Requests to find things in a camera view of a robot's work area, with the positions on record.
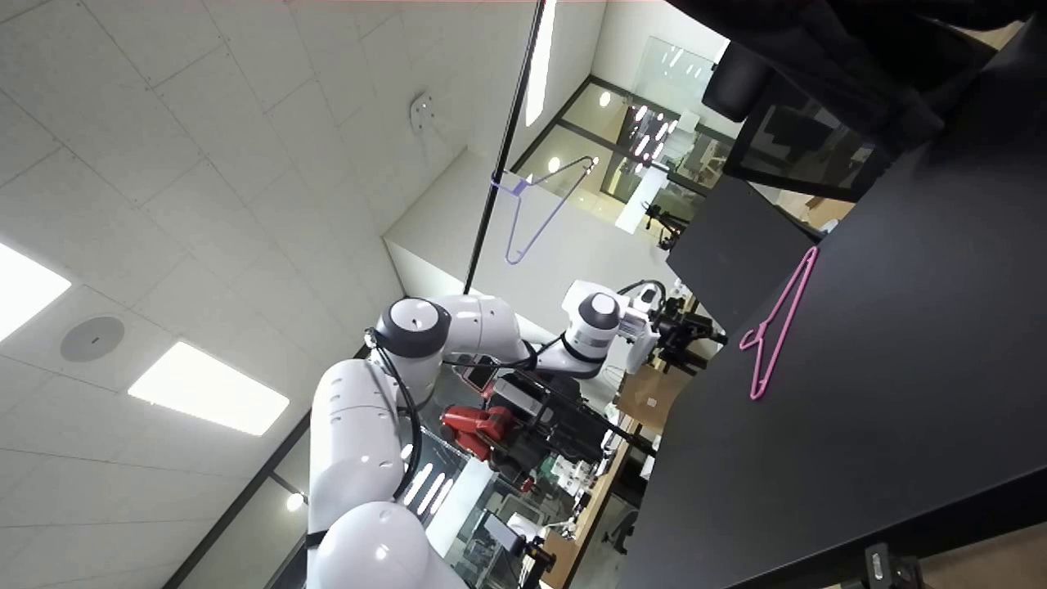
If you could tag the small black device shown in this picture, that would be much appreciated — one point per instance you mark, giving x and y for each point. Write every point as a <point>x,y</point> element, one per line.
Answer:
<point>888,567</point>

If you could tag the round ceiling speaker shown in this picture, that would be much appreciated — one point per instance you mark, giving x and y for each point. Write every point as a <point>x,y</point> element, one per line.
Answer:
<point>94,340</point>

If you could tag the dark grey partition panel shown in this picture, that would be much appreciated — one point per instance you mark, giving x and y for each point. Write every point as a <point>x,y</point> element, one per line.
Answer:
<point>737,257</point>

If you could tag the purple plastic hanger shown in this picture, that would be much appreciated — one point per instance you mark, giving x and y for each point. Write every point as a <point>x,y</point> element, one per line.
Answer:
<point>508,235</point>

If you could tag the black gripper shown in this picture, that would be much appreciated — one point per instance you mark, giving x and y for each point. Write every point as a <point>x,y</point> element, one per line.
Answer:
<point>676,331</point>

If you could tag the small ceiling sensor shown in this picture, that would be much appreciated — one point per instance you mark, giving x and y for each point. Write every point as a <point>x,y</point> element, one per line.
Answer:
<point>424,111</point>

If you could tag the black monitor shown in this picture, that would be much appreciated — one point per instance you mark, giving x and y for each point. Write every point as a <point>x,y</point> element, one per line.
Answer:
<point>795,137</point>

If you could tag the pink plastic hanger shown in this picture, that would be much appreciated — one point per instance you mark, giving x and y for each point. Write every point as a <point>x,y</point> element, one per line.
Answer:
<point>762,364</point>

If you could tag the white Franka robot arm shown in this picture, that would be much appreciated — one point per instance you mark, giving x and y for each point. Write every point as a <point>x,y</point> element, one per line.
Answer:
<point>347,461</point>

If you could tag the square ceiling light panel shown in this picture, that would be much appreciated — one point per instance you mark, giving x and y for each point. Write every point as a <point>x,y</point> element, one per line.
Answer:
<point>27,294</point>
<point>207,388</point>

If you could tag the long ceiling light strip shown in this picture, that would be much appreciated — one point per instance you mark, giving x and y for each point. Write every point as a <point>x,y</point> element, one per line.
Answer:
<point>541,62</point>

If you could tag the brown cardboard box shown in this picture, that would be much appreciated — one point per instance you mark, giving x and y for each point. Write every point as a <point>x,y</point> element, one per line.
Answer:
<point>651,394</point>

